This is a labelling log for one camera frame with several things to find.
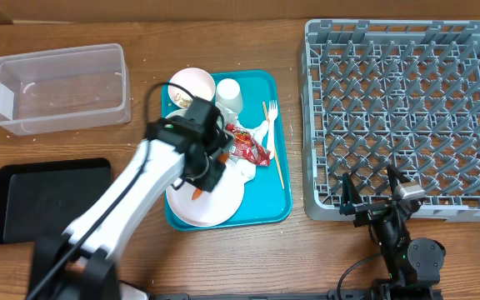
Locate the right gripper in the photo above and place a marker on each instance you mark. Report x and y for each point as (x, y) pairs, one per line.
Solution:
(349, 200)

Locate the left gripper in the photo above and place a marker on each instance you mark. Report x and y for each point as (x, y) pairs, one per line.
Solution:
(207, 182)

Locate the orange carrot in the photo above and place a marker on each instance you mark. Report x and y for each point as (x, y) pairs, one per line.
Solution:
(198, 192)

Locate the white bowl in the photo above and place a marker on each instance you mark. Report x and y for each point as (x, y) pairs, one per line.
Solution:
(175, 115)

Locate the red snack wrapper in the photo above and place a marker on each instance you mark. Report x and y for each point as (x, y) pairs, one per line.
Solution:
(246, 147)

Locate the pink bowl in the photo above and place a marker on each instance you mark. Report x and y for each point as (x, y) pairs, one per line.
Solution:
(197, 81)

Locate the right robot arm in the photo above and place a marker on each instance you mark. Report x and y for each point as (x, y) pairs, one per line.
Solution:
(413, 265)

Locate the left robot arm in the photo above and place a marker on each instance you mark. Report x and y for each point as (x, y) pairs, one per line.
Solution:
(82, 262)

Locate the grey dishwasher rack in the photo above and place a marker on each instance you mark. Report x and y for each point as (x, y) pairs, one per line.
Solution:
(379, 93)

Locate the white plastic cup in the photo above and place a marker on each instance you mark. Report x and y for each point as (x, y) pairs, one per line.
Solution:
(229, 95)

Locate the crumpled white napkin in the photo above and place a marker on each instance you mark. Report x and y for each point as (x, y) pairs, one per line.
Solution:
(243, 166)

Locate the wooden chopstick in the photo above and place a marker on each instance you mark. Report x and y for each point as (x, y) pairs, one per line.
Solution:
(279, 170)

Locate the white round plate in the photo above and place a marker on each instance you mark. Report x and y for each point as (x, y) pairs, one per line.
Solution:
(210, 208)

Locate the white plastic fork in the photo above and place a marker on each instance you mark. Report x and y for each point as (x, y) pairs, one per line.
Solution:
(272, 111)

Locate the teal serving tray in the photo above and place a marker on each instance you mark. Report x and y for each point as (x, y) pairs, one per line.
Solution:
(268, 197)

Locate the clear plastic bin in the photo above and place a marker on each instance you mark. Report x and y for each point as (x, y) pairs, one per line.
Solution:
(64, 89)

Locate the black plastic tray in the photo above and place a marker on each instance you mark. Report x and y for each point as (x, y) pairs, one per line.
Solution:
(42, 198)

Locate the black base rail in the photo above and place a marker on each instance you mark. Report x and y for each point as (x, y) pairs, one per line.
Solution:
(346, 294)

